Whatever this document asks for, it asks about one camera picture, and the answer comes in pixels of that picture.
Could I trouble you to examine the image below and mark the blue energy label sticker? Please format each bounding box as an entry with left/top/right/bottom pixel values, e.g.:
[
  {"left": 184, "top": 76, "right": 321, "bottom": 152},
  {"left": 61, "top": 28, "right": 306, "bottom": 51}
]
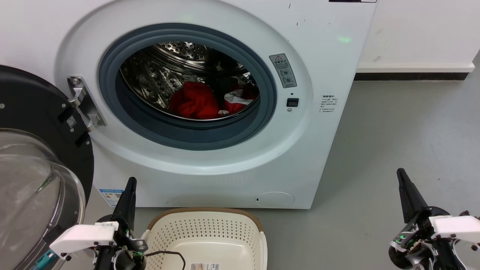
[{"left": 99, "top": 189, "right": 124, "bottom": 207}]

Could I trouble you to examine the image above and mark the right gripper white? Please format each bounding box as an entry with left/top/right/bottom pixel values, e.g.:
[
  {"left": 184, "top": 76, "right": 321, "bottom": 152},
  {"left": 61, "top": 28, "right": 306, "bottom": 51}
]
[{"left": 388, "top": 168, "right": 480, "bottom": 270}]

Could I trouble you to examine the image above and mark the silver door hinge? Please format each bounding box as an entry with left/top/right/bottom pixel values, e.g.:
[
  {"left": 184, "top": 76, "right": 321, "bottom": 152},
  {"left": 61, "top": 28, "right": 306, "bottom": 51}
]
[{"left": 67, "top": 76, "right": 107, "bottom": 132}]

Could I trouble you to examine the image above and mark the red garment with white trim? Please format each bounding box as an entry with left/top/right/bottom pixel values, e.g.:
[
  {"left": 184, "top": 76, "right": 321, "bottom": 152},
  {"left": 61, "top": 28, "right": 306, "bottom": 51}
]
[{"left": 169, "top": 77, "right": 260, "bottom": 120}]

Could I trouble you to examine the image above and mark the small text label sticker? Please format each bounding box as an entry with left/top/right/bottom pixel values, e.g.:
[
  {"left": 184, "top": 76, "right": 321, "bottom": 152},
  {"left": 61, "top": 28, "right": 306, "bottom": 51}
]
[{"left": 319, "top": 94, "right": 338, "bottom": 114}]

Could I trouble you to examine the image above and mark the white and black baseboard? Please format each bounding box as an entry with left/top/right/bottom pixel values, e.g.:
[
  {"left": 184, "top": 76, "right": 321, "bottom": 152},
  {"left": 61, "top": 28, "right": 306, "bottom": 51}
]
[{"left": 354, "top": 62, "right": 476, "bottom": 81}]

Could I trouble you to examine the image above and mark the grey rubber door gasket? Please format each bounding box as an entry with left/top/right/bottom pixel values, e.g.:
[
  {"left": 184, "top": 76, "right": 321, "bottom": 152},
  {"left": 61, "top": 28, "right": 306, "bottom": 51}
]
[{"left": 98, "top": 23, "right": 277, "bottom": 151}]

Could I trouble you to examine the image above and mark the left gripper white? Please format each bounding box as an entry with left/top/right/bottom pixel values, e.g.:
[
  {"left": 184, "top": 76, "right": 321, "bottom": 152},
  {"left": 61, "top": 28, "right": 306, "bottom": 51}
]
[{"left": 49, "top": 177, "right": 149, "bottom": 270}]

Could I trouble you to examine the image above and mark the cream perforated laundry basket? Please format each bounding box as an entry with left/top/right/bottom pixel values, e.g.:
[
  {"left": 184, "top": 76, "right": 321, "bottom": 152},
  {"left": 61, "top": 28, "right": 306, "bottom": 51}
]
[{"left": 141, "top": 207, "right": 268, "bottom": 270}]

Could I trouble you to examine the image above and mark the white front-load washing machine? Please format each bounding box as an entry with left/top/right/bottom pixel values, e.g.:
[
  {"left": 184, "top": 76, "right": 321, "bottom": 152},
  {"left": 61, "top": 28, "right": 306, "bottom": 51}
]
[{"left": 0, "top": 0, "right": 377, "bottom": 209}]

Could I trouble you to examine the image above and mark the round white filter cover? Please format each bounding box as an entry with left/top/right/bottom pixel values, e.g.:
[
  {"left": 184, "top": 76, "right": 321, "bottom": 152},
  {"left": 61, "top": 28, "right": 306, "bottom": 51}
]
[{"left": 255, "top": 192, "right": 295, "bottom": 208}]

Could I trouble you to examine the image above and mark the stainless steel washing machine drum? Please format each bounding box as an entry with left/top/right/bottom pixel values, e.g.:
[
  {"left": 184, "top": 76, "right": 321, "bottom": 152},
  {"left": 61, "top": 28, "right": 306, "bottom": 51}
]
[{"left": 120, "top": 41, "right": 260, "bottom": 121}]

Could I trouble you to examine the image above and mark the black washer door with glass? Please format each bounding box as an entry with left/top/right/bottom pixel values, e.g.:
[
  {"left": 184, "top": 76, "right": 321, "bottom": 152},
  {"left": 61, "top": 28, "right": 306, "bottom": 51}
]
[{"left": 0, "top": 65, "right": 94, "bottom": 270}]

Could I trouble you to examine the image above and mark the thin black cable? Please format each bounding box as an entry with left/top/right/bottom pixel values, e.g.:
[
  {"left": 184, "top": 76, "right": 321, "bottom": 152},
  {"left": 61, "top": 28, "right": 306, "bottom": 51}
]
[{"left": 144, "top": 250, "right": 186, "bottom": 270}]

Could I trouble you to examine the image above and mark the grey warning sticker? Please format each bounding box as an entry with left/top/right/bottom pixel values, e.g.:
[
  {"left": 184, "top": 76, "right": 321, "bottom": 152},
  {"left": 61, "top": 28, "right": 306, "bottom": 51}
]
[{"left": 269, "top": 53, "right": 297, "bottom": 89}]

